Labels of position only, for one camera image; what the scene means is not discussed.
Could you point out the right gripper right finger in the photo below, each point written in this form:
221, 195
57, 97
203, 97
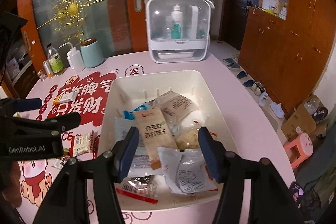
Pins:
270, 200

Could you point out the white cosmetic organizer case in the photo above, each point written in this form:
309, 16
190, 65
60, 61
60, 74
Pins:
178, 30

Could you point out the white plastic storage bin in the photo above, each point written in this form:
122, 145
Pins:
127, 93

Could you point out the small glass jar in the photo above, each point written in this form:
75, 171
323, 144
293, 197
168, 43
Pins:
41, 74

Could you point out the cardboard box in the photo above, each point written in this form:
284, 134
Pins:
305, 119

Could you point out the yellow rice cracker pack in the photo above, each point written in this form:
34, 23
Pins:
187, 138

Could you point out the white light-blue snack bag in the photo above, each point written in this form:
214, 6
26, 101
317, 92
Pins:
140, 166

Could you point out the white slipper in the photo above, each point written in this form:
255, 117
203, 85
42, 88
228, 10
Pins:
277, 110

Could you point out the brown bread clear pack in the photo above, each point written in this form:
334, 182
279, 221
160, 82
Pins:
174, 106

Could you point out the glass sliding door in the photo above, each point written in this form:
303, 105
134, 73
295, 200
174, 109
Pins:
84, 1

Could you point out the orange white small packet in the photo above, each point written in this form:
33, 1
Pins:
65, 98

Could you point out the wooden cabinet with shelves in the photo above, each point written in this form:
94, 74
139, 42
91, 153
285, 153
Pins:
288, 56

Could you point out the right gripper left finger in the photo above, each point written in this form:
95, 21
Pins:
67, 201

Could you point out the seaweed snack red-edged bag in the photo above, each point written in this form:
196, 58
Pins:
139, 188

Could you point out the blue slipper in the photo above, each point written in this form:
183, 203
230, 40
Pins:
231, 63

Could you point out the small metal can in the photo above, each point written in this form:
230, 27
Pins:
48, 70

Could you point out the clear bottle green label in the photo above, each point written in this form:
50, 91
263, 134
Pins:
54, 59

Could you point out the pink plastic stool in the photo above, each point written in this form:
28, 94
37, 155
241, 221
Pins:
304, 147

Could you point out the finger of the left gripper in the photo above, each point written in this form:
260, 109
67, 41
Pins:
32, 128
9, 106

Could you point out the white squeeze bottle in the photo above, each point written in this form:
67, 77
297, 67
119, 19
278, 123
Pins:
74, 57

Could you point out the white red snack bag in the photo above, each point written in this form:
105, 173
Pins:
185, 171

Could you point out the blue foil snack packet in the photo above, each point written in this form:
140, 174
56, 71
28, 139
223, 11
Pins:
129, 115

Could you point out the black smartphone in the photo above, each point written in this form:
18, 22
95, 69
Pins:
296, 191

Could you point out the chocolate white wrapper snack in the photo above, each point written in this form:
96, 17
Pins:
81, 144

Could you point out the beige soda cracker pack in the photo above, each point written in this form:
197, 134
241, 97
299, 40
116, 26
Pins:
155, 133

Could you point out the teal canister wooden lid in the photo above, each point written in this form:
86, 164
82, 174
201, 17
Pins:
91, 53

